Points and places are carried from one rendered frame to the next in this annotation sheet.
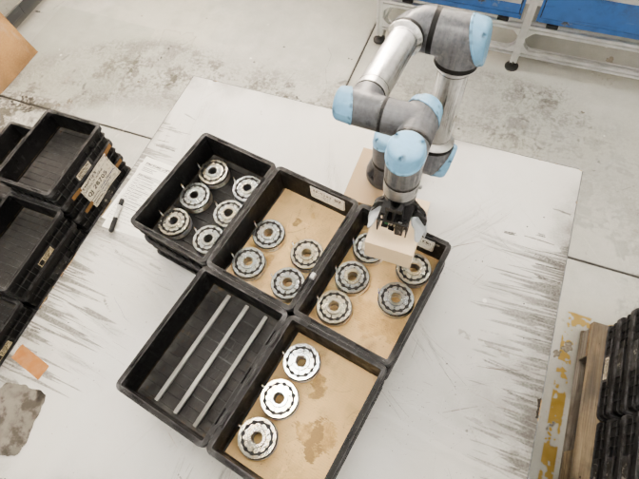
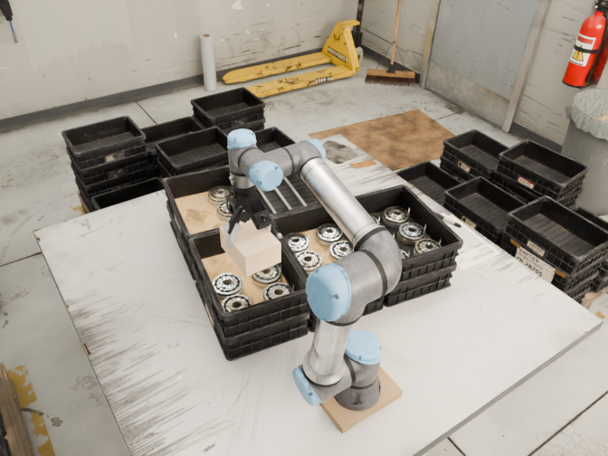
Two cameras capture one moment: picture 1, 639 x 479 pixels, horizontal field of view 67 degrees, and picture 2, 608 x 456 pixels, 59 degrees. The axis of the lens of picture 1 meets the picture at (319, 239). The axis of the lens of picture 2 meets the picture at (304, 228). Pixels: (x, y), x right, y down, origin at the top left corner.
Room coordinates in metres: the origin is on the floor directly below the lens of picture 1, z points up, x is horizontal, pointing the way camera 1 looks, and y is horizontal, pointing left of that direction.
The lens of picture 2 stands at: (1.23, -1.25, 2.16)
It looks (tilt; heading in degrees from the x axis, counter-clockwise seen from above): 39 degrees down; 115
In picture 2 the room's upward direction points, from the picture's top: 2 degrees clockwise
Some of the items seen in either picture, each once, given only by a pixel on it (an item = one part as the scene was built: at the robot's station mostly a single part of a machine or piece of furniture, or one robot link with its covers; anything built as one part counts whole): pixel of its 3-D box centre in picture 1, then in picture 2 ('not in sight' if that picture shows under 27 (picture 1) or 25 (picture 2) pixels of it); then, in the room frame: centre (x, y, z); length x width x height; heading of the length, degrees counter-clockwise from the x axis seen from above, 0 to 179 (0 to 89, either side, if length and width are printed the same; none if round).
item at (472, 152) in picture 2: not in sight; (476, 171); (0.98, 1.85, 0.31); 0.40 x 0.30 x 0.34; 150
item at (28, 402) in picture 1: (8, 419); (335, 150); (0.33, 1.02, 0.71); 0.22 x 0.19 x 0.01; 150
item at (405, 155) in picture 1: (404, 161); (242, 152); (0.54, -0.19, 1.40); 0.09 x 0.08 x 0.11; 149
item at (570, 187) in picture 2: not in sight; (531, 194); (1.32, 1.65, 0.37); 0.42 x 0.34 x 0.46; 150
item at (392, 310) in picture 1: (396, 298); (227, 283); (0.45, -0.19, 0.86); 0.10 x 0.10 x 0.01
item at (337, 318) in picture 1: (334, 306); not in sight; (0.46, -0.01, 0.86); 0.10 x 0.10 x 0.01
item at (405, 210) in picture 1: (397, 206); (243, 198); (0.53, -0.19, 1.24); 0.09 x 0.08 x 0.12; 150
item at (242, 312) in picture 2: (373, 278); (247, 265); (0.50, -0.13, 0.92); 0.40 x 0.30 x 0.02; 141
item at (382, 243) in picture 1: (396, 228); (250, 244); (0.56, -0.20, 1.08); 0.16 x 0.12 x 0.07; 150
